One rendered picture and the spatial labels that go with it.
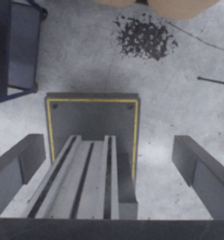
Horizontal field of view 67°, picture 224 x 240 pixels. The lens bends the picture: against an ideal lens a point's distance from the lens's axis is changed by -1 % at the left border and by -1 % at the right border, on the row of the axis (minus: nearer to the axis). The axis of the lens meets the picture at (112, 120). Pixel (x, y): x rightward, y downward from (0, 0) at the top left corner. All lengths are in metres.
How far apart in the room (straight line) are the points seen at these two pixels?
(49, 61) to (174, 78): 1.09
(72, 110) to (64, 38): 0.63
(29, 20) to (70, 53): 0.37
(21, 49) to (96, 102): 0.73
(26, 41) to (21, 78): 0.28
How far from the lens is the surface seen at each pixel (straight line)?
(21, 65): 1.59
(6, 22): 1.20
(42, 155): 0.17
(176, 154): 0.16
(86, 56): 1.56
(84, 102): 1.25
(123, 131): 1.30
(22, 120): 1.82
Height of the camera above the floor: 1.54
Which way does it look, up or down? 73 degrees down
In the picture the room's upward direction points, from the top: 179 degrees counter-clockwise
